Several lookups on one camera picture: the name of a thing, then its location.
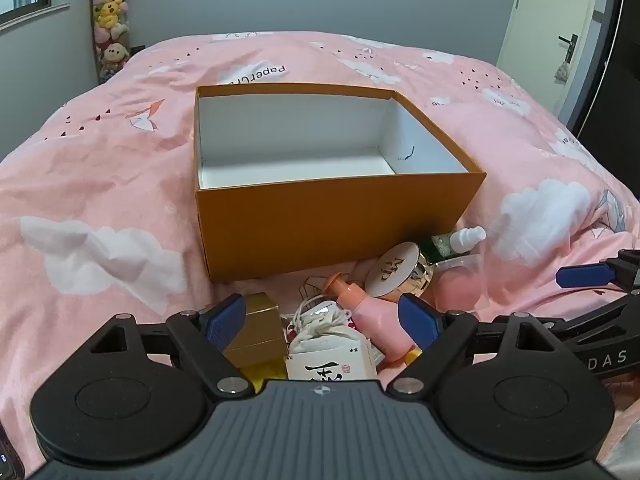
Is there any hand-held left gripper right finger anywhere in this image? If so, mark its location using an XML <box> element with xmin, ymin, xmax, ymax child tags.
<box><xmin>385</xmin><ymin>292</ymin><xmax>568</xmax><ymax>396</ymax></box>

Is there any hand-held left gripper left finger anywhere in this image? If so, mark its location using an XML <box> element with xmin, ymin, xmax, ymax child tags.
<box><xmin>82</xmin><ymin>294</ymin><xmax>255</xmax><ymax>397</ymax></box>

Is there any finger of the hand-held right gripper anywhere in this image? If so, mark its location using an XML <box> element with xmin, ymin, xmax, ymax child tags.
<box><xmin>556</xmin><ymin>249</ymin><xmax>640</xmax><ymax>292</ymax></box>

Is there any gold box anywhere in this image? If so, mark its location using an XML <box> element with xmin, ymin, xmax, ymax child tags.
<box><xmin>225</xmin><ymin>292</ymin><xmax>291</xmax><ymax>368</ymax></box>

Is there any pink pump bottle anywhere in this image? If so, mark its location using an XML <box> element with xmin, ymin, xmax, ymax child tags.
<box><xmin>320</xmin><ymin>271</ymin><xmax>423</xmax><ymax>363</ymax></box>

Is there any round gold compact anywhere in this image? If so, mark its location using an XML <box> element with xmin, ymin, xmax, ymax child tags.
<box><xmin>364</xmin><ymin>241</ymin><xmax>435</xmax><ymax>301</ymax></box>

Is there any clear plastic cup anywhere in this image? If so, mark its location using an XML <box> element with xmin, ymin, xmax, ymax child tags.
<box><xmin>432</xmin><ymin>254</ymin><xmax>493</xmax><ymax>311</ymax></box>

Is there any green spray bottle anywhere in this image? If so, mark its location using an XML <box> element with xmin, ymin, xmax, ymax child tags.
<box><xmin>419</xmin><ymin>226</ymin><xmax>487</xmax><ymax>263</ymax></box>

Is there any white drawstring pouch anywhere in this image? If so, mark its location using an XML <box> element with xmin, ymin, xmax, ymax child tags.
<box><xmin>287</xmin><ymin>297</ymin><xmax>361</xmax><ymax>356</ymax></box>

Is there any white box with black print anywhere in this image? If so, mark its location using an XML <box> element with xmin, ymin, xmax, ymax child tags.
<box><xmin>284</xmin><ymin>337</ymin><xmax>386</xmax><ymax>382</ymax></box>

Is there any orange cardboard box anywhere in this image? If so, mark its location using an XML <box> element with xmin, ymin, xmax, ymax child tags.
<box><xmin>194</xmin><ymin>84</ymin><xmax>487</xmax><ymax>282</ymax></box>

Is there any pink cloud-print blanket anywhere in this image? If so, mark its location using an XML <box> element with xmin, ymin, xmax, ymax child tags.
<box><xmin>0</xmin><ymin>30</ymin><xmax>640</xmax><ymax>480</ymax></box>

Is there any dark wardrobe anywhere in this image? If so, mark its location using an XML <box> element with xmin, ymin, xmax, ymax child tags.
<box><xmin>565</xmin><ymin>0</ymin><xmax>640</xmax><ymax>161</ymax></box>

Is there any black device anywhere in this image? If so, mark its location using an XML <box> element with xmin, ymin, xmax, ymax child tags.
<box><xmin>0</xmin><ymin>420</ymin><xmax>25</xmax><ymax>480</ymax></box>

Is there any white door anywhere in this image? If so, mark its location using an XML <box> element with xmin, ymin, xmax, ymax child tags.
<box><xmin>495</xmin><ymin>0</ymin><xmax>621</xmax><ymax>126</ymax></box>

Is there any hanging column of plush toys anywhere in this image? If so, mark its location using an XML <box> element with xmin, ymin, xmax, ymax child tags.
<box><xmin>89</xmin><ymin>0</ymin><xmax>133</xmax><ymax>85</ymax></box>

